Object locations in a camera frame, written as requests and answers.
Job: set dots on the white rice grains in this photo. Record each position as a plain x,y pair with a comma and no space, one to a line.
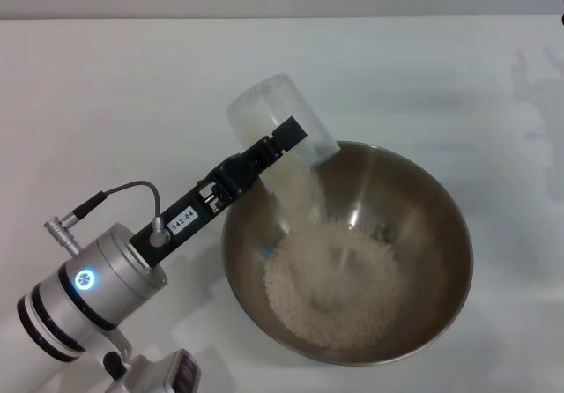
299,287

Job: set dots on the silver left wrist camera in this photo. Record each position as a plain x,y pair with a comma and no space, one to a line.
176,373

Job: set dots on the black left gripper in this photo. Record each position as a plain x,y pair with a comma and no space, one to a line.
194,217

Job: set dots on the large stainless steel bowl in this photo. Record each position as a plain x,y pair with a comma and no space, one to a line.
418,212

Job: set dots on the clear plastic measuring cup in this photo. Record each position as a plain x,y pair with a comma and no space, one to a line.
273,102

